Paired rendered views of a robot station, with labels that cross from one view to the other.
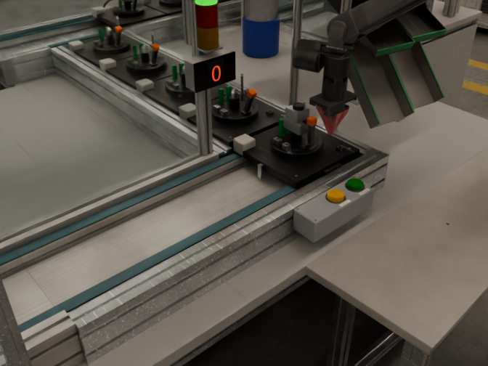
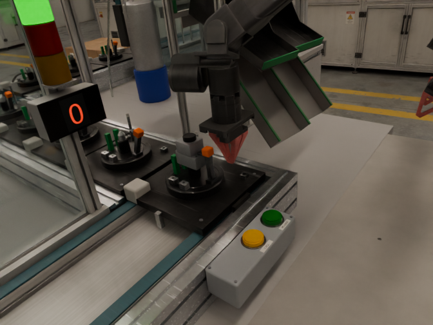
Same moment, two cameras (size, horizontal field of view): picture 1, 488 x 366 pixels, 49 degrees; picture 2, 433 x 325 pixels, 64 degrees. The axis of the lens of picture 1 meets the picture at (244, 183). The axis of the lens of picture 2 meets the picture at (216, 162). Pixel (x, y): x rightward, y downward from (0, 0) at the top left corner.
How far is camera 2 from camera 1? 0.61 m
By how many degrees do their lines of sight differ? 8
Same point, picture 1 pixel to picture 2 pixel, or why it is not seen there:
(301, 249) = (224, 315)
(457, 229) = (393, 244)
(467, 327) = not seen: hidden behind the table
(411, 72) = (296, 87)
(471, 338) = not seen: hidden behind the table
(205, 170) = (92, 231)
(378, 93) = (270, 110)
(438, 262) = (393, 296)
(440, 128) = (328, 136)
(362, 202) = (285, 238)
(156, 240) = not seen: outside the picture
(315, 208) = (232, 262)
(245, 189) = (144, 246)
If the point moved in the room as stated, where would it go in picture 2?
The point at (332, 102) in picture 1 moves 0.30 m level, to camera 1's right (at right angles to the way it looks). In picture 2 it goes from (227, 124) to (375, 99)
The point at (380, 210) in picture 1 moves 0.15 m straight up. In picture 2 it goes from (301, 236) to (303, 181)
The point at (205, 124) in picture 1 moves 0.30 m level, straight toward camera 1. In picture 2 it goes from (82, 177) to (72, 285)
